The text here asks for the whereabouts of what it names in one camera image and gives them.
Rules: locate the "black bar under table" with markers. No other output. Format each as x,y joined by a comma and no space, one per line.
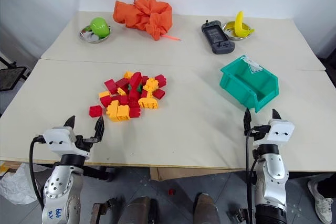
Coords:
99,173

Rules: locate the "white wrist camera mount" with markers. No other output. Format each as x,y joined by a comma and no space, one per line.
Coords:
279,132
59,138

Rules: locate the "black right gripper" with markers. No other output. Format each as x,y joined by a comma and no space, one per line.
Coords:
262,130

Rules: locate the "white sneaker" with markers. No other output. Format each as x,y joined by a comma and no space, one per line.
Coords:
321,203

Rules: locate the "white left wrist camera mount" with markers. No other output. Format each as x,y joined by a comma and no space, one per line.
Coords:
59,138

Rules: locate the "steel dish with cup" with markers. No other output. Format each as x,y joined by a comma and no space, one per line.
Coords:
88,37

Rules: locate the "white label on bin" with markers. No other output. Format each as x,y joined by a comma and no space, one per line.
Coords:
253,64

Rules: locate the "single red brick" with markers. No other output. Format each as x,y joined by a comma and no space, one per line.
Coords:
95,111

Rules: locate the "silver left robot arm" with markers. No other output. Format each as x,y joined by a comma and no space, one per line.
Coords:
61,190

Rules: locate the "small red floor piece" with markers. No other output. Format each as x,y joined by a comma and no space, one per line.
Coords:
171,191

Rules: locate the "rusty metal bracket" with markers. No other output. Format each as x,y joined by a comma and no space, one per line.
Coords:
103,209

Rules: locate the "brown cardboard sheet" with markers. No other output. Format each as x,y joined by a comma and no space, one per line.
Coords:
183,173

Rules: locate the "yellow plastic building brick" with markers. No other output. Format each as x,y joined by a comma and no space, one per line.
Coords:
123,112

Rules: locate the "steel dish with banana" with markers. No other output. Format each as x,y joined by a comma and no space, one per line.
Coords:
232,36

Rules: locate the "orange pen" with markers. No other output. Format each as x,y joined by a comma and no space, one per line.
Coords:
173,37

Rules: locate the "yellow banana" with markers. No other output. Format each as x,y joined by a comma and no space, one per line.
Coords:
239,26

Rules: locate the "green plastic storage bin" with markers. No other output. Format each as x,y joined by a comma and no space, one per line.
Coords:
233,81

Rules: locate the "dark rounded shape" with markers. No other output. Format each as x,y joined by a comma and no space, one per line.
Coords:
139,211
207,209

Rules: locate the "crumpled white plastic sheet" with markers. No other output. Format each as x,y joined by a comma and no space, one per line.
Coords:
15,184

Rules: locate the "grey handheld game console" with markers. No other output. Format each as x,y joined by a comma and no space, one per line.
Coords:
217,36

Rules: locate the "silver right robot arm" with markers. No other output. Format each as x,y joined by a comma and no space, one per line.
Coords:
271,179

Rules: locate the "black metal stand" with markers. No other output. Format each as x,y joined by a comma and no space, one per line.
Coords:
11,75

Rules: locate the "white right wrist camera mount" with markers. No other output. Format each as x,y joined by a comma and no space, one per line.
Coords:
279,132

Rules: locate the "crumpled orange cloth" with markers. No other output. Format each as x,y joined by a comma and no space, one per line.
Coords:
143,15

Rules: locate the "dark trouser leg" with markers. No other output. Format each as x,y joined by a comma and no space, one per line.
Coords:
328,184

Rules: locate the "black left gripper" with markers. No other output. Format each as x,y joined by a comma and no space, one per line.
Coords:
85,142

